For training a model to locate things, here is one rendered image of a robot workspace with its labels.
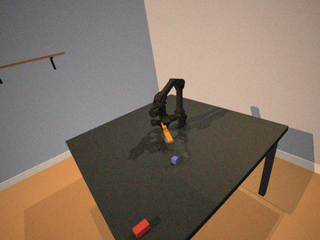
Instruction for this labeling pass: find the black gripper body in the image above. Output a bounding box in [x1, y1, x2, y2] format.
[150, 112, 177, 127]

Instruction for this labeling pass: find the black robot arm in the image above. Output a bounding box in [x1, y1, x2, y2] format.
[149, 78, 188, 127]

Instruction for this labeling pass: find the orange bar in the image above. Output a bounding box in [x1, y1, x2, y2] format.
[161, 123, 174, 143]

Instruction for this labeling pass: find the red rectangular block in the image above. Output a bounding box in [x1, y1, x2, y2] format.
[132, 219, 150, 239]

